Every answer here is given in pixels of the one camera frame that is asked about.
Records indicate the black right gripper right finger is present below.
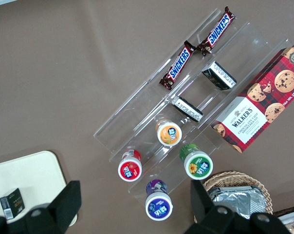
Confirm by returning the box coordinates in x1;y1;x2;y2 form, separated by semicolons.
183;180;250;234

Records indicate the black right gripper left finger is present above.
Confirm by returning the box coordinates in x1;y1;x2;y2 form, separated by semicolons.
5;180;82;234

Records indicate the silver foil tray stack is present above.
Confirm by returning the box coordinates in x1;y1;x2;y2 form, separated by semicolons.
207;185;266;220

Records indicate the light tan wicker basket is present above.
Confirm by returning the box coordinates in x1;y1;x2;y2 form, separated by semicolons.
202;171;274;217

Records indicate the cream plastic tray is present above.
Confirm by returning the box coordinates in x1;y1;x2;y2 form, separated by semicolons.
0;150;78;226

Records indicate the purple gum jar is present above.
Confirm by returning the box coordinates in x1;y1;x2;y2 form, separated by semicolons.
145;179;173;221

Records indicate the green gum jar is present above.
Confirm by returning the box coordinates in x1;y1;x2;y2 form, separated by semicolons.
180;143;213;180

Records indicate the small black carton box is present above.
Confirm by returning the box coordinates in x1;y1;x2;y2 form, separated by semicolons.
172;96;204;122
0;187;25;219
201;60;237;91

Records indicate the red gum jar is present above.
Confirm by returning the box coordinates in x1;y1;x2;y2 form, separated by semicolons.
117;149;143;182

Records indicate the white plastic bin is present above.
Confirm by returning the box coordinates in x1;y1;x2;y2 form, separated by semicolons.
275;207;294;234

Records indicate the orange gum jar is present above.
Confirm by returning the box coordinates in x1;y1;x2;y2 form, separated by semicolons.
155;118;183;147

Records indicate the clear acrylic tiered stand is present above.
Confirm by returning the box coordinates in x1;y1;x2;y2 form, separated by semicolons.
92;8;294;204

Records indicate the red Walkers shortbread box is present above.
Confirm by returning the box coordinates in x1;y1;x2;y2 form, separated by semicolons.
210;45;294;154

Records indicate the Snickers chocolate bar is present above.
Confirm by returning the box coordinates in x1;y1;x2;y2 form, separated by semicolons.
161;40;196;91
197;6;236;56

